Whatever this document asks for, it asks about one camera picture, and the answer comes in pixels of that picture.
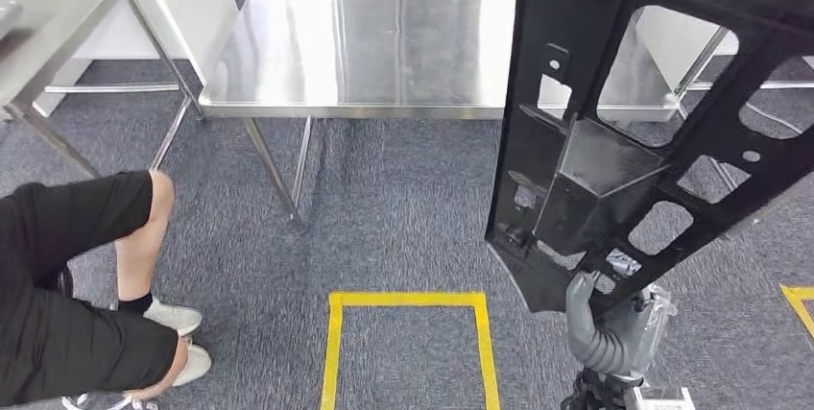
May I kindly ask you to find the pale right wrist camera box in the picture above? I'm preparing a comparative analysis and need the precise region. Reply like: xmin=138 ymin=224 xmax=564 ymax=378
xmin=626 ymin=384 xmax=696 ymax=410

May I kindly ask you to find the stainless steel workbench table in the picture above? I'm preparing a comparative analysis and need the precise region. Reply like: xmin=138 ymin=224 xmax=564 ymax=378
xmin=198 ymin=0 xmax=682 ymax=233

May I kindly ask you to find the white cabinet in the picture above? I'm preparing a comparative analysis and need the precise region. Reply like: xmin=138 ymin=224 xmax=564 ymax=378
xmin=32 ymin=0 xmax=242 ymax=119
xmin=635 ymin=6 xmax=742 ymax=97

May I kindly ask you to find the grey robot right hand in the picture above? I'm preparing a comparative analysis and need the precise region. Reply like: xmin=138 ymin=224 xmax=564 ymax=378
xmin=564 ymin=271 xmax=680 ymax=374

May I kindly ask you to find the yellow floor tape rectangle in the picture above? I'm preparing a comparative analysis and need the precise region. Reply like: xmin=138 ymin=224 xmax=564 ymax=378
xmin=320 ymin=291 xmax=502 ymax=410
xmin=780 ymin=284 xmax=814 ymax=340

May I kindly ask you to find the black plastic mounting plate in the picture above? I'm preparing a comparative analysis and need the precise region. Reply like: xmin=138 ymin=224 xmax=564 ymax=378
xmin=484 ymin=0 xmax=814 ymax=316

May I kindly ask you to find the person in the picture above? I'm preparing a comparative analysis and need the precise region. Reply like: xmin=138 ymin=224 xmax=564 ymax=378
xmin=0 ymin=169 xmax=213 ymax=410

